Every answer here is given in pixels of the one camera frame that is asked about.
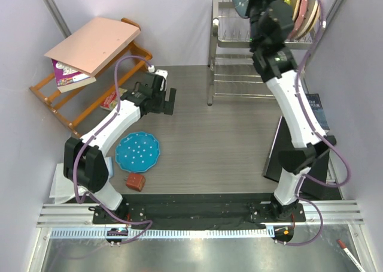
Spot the cream floral plate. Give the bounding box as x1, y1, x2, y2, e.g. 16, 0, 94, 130
290, 0, 303, 23

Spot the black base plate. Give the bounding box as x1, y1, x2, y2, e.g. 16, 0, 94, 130
92, 193, 306, 231

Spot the pink folder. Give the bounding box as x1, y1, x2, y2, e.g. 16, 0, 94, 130
45, 17, 141, 76

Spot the dark blue paperback book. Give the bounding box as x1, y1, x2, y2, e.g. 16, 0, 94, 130
306, 93, 330, 132

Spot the black box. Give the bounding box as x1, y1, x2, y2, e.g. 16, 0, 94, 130
263, 117, 341, 200

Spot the wooden rack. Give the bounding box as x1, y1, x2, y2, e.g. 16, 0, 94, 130
30, 18, 153, 137

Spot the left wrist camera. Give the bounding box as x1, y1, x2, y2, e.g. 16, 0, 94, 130
148, 65, 168, 91

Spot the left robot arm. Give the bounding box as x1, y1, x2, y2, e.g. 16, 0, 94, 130
63, 69, 177, 223

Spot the metal dish rack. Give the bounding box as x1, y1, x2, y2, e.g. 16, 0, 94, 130
207, 0, 320, 106

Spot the red comic book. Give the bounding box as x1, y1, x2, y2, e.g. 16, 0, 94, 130
100, 90, 118, 111

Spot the brown square block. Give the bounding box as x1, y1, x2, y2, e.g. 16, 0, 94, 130
125, 173, 146, 192

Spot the white cloth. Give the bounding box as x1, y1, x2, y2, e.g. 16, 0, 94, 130
49, 157, 114, 204

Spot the blue dotted plate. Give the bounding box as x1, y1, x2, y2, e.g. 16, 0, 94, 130
115, 131, 160, 173

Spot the pink dotted plate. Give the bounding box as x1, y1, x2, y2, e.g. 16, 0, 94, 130
289, 0, 308, 40

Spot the purple white book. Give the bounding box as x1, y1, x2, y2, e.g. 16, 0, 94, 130
51, 59, 96, 93

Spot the red white marker pen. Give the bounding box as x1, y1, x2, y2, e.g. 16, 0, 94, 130
336, 239, 366, 272

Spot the cream blue rimmed plate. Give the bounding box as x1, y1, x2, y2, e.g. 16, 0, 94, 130
294, 0, 320, 40

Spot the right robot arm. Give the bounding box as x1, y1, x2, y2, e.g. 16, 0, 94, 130
245, 0, 336, 221

